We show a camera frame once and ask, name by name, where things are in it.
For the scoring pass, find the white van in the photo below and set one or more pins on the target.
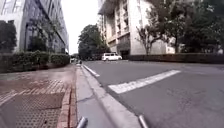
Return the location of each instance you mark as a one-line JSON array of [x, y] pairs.
[[111, 57]]

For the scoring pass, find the white painted edge line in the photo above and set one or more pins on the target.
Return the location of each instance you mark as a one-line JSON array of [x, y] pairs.
[[90, 70]]

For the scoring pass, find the group of green trees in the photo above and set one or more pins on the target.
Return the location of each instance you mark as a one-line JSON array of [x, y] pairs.
[[90, 41]]

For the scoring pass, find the white painted road stripe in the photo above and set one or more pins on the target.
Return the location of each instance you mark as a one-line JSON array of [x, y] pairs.
[[143, 82]]

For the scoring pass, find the pale balconied building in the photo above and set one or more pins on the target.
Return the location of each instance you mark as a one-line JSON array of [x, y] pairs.
[[133, 23]]

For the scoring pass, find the grey concrete kerb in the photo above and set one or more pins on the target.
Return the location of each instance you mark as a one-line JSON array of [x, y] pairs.
[[90, 107]]

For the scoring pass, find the robot's own part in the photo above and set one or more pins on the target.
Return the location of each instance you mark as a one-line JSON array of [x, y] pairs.
[[143, 122], [82, 122]]

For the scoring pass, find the long dark hedge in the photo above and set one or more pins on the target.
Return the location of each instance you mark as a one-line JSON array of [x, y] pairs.
[[180, 58]]

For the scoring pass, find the red brick pavement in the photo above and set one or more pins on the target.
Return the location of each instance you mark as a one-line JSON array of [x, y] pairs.
[[33, 86]]

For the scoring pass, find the green hedge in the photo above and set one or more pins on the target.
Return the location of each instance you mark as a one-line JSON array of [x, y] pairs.
[[30, 60]]

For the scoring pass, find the grey asphalt road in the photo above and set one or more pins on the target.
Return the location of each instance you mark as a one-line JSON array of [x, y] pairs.
[[186, 101]]

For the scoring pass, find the dark glass building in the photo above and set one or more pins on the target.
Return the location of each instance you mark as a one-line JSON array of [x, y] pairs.
[[40, 20]]

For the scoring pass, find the group of dark trees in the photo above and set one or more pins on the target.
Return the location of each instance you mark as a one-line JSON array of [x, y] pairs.
[[196, 26]]

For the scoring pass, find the dark tree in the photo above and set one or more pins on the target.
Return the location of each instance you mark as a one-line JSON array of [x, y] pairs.
[[6, 36]]

